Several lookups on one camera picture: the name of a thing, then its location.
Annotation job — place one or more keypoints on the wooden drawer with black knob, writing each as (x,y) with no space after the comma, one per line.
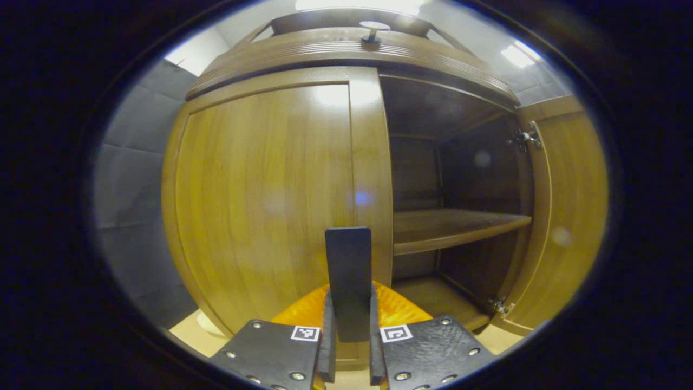
(325,54)

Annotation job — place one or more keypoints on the wooden shoe cabinet door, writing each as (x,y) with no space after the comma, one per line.
(260,189)
(574,216)

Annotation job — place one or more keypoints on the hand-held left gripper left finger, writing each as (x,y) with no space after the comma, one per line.
(270,352)

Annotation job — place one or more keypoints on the wooden cabinet shelf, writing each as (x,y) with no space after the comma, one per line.
(444,225)

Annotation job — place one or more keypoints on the small ceiling light panel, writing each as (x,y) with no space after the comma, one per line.
(520,54)

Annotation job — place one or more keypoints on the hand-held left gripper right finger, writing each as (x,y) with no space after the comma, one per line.
(433,352)

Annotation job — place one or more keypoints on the large ceiling light panel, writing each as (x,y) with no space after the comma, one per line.
(357,4)

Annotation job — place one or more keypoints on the wooden double-door shoe cabinet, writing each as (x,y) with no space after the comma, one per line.
(476,179)

